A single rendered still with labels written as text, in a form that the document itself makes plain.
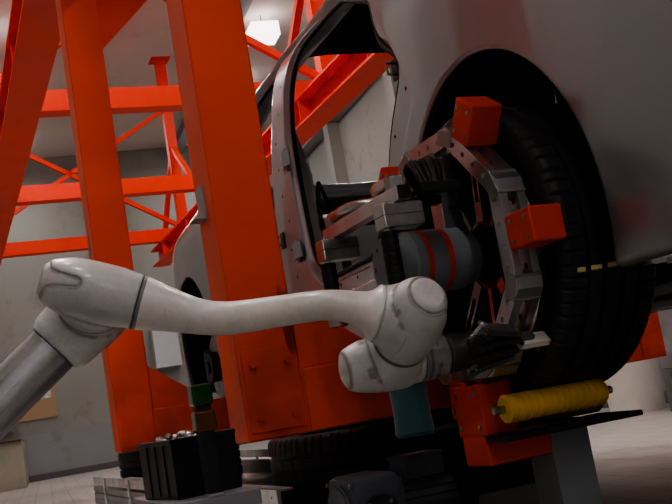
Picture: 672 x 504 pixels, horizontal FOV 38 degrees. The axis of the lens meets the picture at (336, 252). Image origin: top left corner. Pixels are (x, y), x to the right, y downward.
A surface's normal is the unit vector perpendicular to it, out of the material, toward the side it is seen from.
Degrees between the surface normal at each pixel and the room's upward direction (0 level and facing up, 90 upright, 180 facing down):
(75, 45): 90
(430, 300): 69
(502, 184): 90
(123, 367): 90
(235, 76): 90
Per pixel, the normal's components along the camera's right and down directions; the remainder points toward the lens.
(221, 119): 0.36, -0.20
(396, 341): -0.25, 0.70
